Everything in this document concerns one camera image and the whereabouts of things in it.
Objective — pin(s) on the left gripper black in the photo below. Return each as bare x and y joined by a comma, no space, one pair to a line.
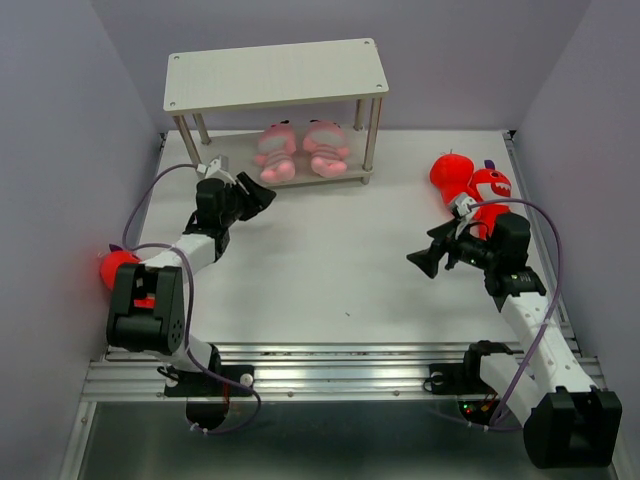
258,197

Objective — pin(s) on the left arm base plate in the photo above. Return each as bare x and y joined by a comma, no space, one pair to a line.
180,384

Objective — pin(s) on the red shark plush left wall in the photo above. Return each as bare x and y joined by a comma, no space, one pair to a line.
112,261

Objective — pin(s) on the red shark plush mouth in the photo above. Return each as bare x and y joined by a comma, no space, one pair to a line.
487,184

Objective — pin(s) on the white two-tier shelf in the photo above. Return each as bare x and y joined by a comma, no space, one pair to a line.
199,83

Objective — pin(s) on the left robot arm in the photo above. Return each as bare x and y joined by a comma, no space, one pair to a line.
152,301

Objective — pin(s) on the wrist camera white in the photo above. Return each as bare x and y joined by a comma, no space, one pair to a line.
462,206
217,167

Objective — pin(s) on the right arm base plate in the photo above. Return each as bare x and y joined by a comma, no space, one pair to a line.
450,379

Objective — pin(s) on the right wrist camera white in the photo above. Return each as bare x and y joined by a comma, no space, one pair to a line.
462,206

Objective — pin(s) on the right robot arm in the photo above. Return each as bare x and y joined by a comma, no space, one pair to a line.
567,420

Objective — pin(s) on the aluminium rail frame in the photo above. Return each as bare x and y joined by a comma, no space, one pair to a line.
317,295

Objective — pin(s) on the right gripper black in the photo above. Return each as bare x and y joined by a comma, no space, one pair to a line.
449,234

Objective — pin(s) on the pink striped plush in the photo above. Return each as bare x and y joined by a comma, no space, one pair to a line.
275,148
327,145

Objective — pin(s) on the red shark plush back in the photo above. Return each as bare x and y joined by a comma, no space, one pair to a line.
450,175

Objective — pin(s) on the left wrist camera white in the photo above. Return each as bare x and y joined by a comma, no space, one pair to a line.
217,167

